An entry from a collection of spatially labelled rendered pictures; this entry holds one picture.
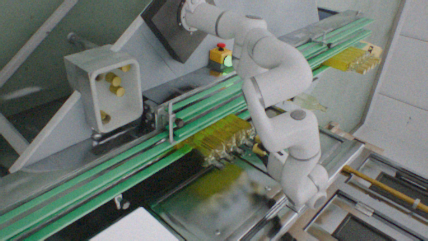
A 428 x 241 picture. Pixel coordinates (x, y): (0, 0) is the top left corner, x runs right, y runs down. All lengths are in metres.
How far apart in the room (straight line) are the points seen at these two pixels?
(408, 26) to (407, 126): 1.91
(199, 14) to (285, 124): 0.54
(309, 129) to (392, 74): 6.44
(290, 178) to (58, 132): 0.74
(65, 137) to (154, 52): 0.43
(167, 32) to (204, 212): 0.63
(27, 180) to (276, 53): 0.80
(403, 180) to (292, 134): 0.87
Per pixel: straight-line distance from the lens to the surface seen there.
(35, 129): 1.76
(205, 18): 1.18
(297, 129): 0.83
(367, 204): 1.41
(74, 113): 1.19
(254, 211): 1.22
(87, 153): 1.19
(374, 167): 1.63
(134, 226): 1.18
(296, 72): 0.83
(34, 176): 1.16
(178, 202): 1.23
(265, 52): 0.87
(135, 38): 1.22
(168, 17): 1.21
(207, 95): 1.31
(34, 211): 1.08
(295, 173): 0.95
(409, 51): 7.06
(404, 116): 7.47
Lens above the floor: 1.70
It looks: 34 degrees down
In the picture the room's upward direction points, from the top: 119 degrees clockwise
